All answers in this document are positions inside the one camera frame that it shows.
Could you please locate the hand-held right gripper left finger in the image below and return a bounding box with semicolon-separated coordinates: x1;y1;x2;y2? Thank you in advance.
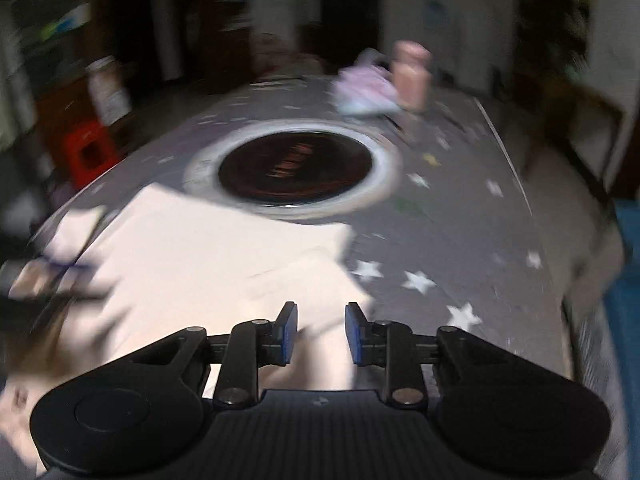
130;301;299;409

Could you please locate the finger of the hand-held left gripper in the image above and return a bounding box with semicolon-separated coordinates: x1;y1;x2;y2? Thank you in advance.
35;282;118;307
40;255;98;272

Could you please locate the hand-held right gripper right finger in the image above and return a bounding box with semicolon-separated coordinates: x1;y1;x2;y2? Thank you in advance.
345;302;506;407

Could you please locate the white garment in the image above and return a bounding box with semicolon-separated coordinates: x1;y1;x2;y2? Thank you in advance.
0;184;377;461

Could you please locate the red plastic stool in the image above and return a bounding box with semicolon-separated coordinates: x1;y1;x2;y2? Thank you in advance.
62;120;122;187

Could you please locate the grey star-printed tablecloth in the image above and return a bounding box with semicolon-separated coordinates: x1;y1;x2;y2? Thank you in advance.
30;74;576;396

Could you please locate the round built-in induction cooker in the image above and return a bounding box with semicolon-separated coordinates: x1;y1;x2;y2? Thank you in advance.
182;119;404;222

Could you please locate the printed cardboard box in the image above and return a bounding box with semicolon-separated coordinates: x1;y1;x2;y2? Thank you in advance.
86;57;133;127

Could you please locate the wooden shelf cabinet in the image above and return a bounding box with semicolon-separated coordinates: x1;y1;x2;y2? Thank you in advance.
0;0;103;128

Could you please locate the soft tissue pack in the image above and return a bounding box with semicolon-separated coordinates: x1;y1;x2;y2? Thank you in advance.
331;49;402;117

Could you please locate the pink bottle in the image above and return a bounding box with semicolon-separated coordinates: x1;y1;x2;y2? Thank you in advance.
391;40;432;112

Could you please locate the blue plastic crate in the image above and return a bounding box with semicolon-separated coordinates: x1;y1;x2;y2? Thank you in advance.
601;199;640;363

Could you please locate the wooden side table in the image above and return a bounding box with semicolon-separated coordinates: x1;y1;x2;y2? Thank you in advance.
517;67;632;203

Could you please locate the water dispenser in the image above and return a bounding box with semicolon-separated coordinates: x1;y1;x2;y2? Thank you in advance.
420;0;453;77

